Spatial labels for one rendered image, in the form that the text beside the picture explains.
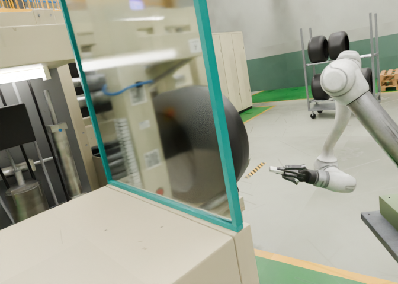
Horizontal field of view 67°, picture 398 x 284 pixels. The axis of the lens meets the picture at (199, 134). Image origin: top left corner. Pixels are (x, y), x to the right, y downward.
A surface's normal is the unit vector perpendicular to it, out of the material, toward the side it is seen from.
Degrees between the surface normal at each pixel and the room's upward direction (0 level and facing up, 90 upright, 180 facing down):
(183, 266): 0
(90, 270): 0
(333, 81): 85
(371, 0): 90
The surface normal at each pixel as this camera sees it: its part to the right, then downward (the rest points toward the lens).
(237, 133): 0.62, -0.16
